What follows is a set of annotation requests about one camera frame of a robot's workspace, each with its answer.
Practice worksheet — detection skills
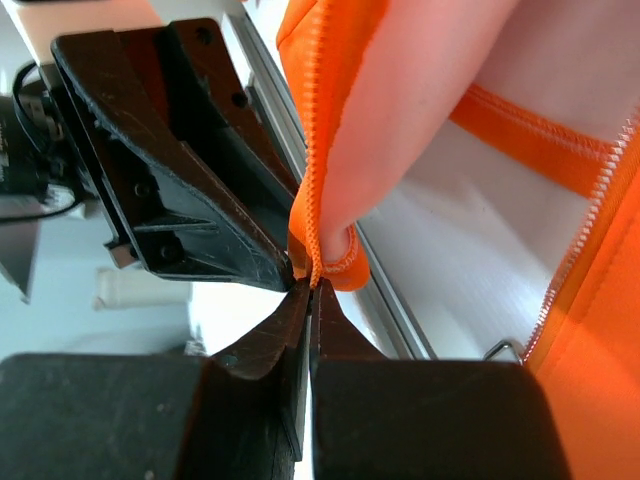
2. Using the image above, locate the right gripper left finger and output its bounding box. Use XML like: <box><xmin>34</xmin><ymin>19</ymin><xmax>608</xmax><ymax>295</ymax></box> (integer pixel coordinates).
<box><xmin>1</xmin><ymin>281</ymin><xmax>311</xmax><ymax>479</ymax></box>

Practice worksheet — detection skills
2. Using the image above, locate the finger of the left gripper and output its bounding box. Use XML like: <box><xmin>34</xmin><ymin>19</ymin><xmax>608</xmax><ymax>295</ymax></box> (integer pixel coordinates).
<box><xmin>51</xmin><ymin>18</ymin><xmax>297</xmax><ymax>292</ymax></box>

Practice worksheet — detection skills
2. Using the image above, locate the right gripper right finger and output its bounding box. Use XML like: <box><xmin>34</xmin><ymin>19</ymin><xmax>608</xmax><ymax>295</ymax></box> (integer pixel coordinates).
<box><xmin>310</xmin><ymin>281</ymin><xmax>570</xmax><ymax>479</ymax></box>

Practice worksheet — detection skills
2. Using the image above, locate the orange zip jacket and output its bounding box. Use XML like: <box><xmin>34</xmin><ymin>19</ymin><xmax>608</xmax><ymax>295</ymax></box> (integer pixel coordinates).
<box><xmin>277</xmin><ymin>1</ymin><xmax>639</xmax><ymax>479</ymax></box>

